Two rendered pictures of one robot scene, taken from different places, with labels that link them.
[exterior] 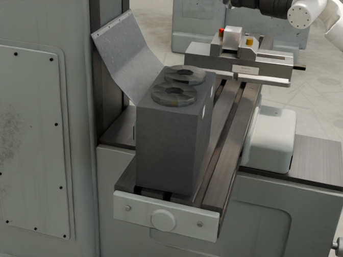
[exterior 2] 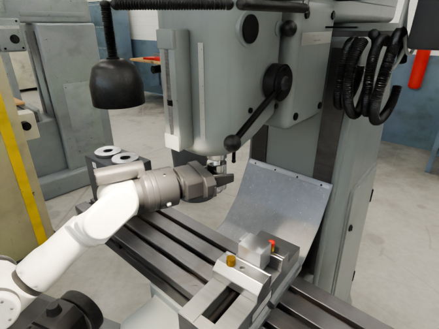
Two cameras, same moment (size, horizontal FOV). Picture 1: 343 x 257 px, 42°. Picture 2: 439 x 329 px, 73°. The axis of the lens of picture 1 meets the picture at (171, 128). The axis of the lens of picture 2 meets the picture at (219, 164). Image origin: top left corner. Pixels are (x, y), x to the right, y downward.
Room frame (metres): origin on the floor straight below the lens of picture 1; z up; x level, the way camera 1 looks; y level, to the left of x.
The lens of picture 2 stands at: (1.58, -0.71, 1.56)
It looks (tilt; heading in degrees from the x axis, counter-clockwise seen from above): 26 degrees down; 116
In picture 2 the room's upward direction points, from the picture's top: straight up
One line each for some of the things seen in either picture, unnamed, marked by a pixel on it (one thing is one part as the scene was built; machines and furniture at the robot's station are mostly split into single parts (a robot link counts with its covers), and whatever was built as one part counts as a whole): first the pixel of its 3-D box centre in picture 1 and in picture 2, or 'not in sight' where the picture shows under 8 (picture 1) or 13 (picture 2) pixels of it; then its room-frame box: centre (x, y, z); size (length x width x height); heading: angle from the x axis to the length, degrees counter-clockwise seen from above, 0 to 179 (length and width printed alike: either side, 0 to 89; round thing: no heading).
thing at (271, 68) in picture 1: (239, 56); (246, 279); (1.41, -0.21, 1.00); 0.35 x 0.15 x 0.11; 78
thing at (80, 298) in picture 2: not in sight; (80, 313); (0.71, -0.21, 0.50); 0.20 x 0.05 x 0.20; 5
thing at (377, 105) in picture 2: not in sight; (358, 76); (1.56, 0.06, 1.45); 0.18 x 0.16 x 0.21; 75
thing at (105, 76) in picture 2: not in sight; (116, 80); (1.27, -0.39, 1.49); 0.07 x 0.07 x 0.06
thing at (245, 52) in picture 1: (248, 47); (241, 275); (1.41, -0.24, 1.04); 0.12 x 0.06 x 0.04; 168
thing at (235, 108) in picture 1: (220, 96); (216, 276); (1.30, -0.15, 0.91); 1.24 x 0.23 x 0.08; 165
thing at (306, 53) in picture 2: not in sight; (268, 62); (1.36, 0.04, 1.47); 0.24 x 0.19 x 0.26; 165
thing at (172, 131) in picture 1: (177, 124); (120, 179); (0.85, -0.01, 1.05); 0.22 x 0.12 x 0.20; 168
